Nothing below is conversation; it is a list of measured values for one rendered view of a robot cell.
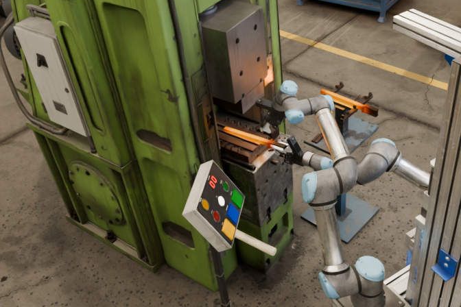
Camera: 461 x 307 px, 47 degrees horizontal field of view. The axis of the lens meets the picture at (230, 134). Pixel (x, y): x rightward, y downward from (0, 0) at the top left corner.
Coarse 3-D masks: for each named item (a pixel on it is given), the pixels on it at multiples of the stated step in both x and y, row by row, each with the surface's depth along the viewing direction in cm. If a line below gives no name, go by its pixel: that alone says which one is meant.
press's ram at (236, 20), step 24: (216, 24) 248; (240, 24) 247; (216, 48) 250; (240, 48) 253; (264, 48) 271; (216, 72) 260; (240, 72) 260; (264, 72) 278; (216, 96) 270; (240, 96) 266
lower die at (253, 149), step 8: (216, 120) 319; (240, 128) 310; (224, 136) 306; (232, 136) 305; (240, 136) 303; (264, 136) 302; (224, 144) 302; (232, 144) 301; (240, 144) 299; (248, 144) 298; (256, 144) 296; (224, 152) 302; (240, 152) 295; (248, 152) 294; (256, 152) 297; (248, 160) 293
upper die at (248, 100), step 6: (258, 84) 277; (252, 90) 274; (258, 90) 279; (246, 96) 271; (252, 96) 276; (258, 96) 280; (216, 102) 281; (222, 102) 278; (228, 102) 275; (240, 102) 269; (246, 102) 273; (252, 102) 278; (228, 108) 278; (234, 108) 275; (240, 108) 272; (246, 108) 274
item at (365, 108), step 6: (324, 90) 327; (336, 96) 321; (342, 96) 320; (342, 102) 319; (348, 102) 315; (354, 102) 314; (360, 108) 311; (366, 108) 308; (372, 108) 305; (372, 114) 307; (378, 114) 306
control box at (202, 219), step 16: (208, 176) 250; (224, 176) 261; (192, 192) 246; (208, 192) 245; (224, 192) 256; (240, 192) 268; (192, 208) 235; (208, 208) 240; (224, 208) 251; (192, 224) 239; (208, 224) 237; (208, 240) 244; (224, 240) 242
